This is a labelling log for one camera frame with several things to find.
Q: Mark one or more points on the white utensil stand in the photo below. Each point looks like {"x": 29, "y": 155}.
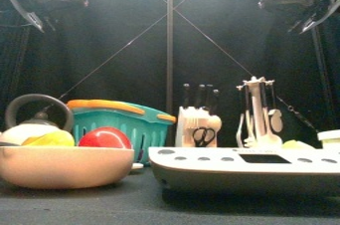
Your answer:
{"x": 257, "y": 103}

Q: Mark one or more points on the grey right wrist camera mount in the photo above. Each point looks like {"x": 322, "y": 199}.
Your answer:
{"x": 319, "y": 18}

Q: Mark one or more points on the red toy apple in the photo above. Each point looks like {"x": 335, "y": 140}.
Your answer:
{"x": 106, "y": 138}

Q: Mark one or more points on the white kitchen scale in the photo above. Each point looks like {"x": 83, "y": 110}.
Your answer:
{"x": 222, "y": 172}

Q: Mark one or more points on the black toy scissors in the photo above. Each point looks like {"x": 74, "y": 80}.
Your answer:
{"x": 203, "y": 136}

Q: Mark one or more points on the white toy spatula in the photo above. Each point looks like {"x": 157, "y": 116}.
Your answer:
{"x": 275, "y": 121}

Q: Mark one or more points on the white toy spoon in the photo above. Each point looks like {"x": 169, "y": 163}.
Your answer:
{"x": 270, "y": 140}

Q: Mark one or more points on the beige plastic bowl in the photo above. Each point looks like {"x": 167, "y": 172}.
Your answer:
{"x": 62, "y": 167}

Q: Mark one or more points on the white plastic cup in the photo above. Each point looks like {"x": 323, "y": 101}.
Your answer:
{"x": 330, "y": 139}

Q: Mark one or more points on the white toy ladle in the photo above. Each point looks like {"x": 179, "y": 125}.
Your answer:
{"x": 241, "y": 132}

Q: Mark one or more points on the yellow toy fruit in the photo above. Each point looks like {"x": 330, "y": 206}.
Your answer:
{"x": 54, "y": 139}

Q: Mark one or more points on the white toy knife block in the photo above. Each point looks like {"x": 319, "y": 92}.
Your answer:
{"x": 185, "y": 129}

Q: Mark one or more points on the grey metal frame pole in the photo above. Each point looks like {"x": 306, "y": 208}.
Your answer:
{"x": 170, "y": 53}

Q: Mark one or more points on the green toy food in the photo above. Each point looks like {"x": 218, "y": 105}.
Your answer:
{"x": 298, "y": 144}

